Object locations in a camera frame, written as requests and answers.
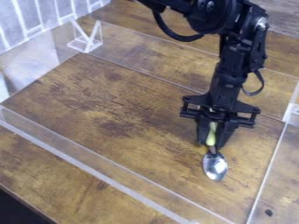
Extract clear acrylic triangular bracket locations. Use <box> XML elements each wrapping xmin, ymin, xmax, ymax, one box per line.
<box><xmin>67</xmin><ymin>20</ymin><xmax>103</xmax><ymax>53</ymax></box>

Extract clear acrylic barrier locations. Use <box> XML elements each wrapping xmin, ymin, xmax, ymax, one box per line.
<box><xmin>247</xmin><ymin>82</ymin><xmax>299</xmax><ymax>224</ymax></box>
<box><xmin>0</xmin><ymin>105</ymin><xmax>235</xmax><ymax>224</ymax></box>

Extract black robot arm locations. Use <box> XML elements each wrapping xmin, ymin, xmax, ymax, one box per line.
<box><xmin>136</xmin><ymin>0</ymin><xmax>268</xmax><ymax>149</ymax></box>

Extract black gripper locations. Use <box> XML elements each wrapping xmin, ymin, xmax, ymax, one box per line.
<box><xmin>180</xmin><ymin>63</ymin><xmax>261</xmax><ymax>148</ymax></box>

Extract clear acrylic front barrier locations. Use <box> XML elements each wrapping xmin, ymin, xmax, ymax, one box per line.
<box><xmin>0</xmin><ymin>105</ymin><xmax>235</xmax><ymax>224</ymax></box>

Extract clear acrylic right barrier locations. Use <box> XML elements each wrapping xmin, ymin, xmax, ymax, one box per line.
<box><xmin>247</xmin><ymin>82</ymin><xmax>299</xmax><ymax>224</ymax></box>

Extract green handled metal spoon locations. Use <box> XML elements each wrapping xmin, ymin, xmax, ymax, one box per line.
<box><xmin>203</xmin><ymin>122</ymin><xmax>228</xmax><ymax>181</ymax></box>

